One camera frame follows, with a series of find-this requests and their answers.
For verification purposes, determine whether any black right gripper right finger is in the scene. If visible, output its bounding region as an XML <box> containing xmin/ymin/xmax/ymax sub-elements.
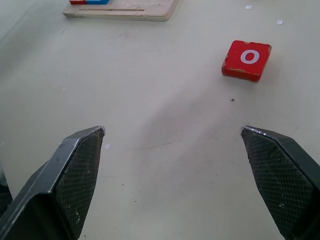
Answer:
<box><xmin>240</xmin><ymin>125</ymin><xmax>320</xmax><ymax>240</ymax></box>

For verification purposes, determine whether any wooden letter tray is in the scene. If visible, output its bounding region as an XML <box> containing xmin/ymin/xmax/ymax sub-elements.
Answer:
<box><xmin>62</xmin><ymin>0</ymin><xmax>180</xmax><ymax>22</ymax></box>

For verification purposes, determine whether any blue letter tile o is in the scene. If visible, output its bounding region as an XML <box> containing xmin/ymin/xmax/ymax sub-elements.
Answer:
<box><xmin>85</xmin><ymin>0</ymin><xmax>111</xmax><ymax>6</ymax></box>

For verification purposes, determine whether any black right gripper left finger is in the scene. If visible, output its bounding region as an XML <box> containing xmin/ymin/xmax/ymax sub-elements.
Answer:
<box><xmin>0</xmin><ymin>125</ymin><xmax>106</xmax><ymax>240</ymax></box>

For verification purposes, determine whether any red letter tile o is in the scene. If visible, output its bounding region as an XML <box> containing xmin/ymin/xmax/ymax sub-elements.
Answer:
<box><xmin>221</xmin><ymin>39</ymin><xmax>273</xmax><ymax>83</ymax></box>

